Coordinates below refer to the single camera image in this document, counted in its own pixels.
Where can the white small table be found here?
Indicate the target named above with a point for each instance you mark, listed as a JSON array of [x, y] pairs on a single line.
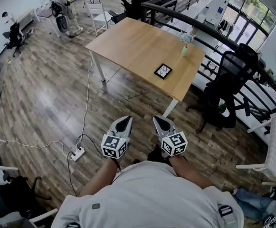
[[27, 16]]

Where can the white slatted wooden chair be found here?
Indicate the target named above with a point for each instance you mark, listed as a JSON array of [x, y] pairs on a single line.
[[98, 14]]

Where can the white power strip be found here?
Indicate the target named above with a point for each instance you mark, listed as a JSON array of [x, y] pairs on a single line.
[[78, 154]]

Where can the grey round appliance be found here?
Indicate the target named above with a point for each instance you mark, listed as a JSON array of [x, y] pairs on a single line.
[[62, 22]]

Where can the black swivel office chair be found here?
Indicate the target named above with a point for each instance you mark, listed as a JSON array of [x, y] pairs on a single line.
[[15, 37]]

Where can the black low office chair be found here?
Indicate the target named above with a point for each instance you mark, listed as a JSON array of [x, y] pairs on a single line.
[[12, 196]]

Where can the black picture frame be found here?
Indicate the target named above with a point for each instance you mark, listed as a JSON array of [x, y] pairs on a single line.
[[163, 71]]

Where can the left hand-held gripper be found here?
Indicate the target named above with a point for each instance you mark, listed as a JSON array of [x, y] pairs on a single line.
[[114, 146]]

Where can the black curved metal railing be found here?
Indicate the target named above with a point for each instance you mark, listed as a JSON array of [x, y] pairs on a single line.
[[149, 6]]

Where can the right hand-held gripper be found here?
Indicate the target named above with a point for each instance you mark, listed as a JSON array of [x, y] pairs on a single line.
[[174, 144]]

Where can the person's blue jeans leg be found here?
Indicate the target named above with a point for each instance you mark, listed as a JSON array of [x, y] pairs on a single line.
[[254, 203]]

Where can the pale green vase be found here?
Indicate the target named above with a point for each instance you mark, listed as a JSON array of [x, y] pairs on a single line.
[[185, 51]]

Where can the glass entrance doors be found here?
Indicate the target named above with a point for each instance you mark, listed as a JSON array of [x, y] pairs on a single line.
[[249, 20]]

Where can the person's right forearm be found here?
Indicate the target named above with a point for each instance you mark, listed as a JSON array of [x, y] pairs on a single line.
[[190, 172]]

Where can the person's white shirt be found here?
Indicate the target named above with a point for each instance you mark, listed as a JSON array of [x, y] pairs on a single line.
[[147, 198]]

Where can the person's left forearm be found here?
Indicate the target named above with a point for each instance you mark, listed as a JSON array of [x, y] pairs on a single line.
[[99, 177]]

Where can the light wooden table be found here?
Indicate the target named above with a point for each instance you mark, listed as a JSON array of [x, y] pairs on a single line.
[[137, 46]]

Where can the black mesh office chair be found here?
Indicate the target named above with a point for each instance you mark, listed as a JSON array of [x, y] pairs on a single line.
[[232, 79]]

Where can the black high-back office chair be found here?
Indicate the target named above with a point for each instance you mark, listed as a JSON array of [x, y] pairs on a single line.
[[133, 6]]

